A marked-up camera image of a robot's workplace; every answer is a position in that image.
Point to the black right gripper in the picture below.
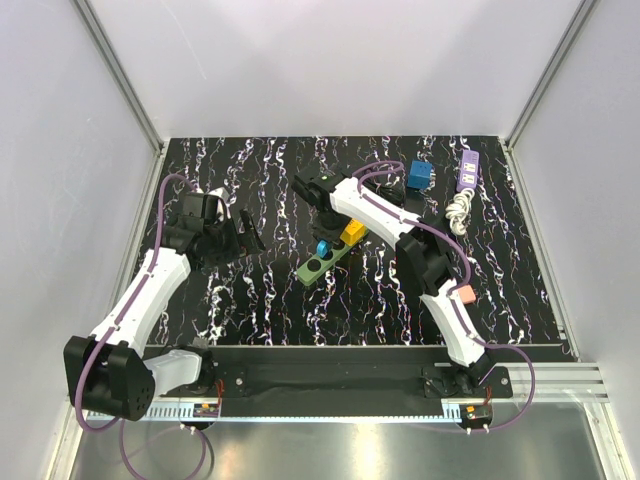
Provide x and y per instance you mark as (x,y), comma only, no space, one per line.
(330,236)

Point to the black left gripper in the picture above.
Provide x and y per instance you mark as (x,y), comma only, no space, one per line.
(234,250)

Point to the light blue plug adapter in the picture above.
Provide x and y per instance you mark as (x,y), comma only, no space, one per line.
(323,249)

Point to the yellow cube plug adapter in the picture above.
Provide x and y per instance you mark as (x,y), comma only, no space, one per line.
(353,233)

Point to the green power strip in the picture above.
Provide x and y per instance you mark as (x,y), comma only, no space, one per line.
(313,268)

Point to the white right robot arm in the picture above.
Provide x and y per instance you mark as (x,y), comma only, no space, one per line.
(424,267)

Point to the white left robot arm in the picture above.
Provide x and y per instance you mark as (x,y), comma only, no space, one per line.
(106,371)

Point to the pink plug adapter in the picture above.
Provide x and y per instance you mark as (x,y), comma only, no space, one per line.
(466,294)

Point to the black marbled table mat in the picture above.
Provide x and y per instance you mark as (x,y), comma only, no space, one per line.
(258,300)

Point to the dark blue cube adapter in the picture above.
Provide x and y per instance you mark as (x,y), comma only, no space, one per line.
(419,176)

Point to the purple power strip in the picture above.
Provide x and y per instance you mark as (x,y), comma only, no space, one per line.
(468,171)

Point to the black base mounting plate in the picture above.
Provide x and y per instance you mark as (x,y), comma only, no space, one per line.
(337,383)

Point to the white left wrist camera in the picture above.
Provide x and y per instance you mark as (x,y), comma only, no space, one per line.
(216,205)

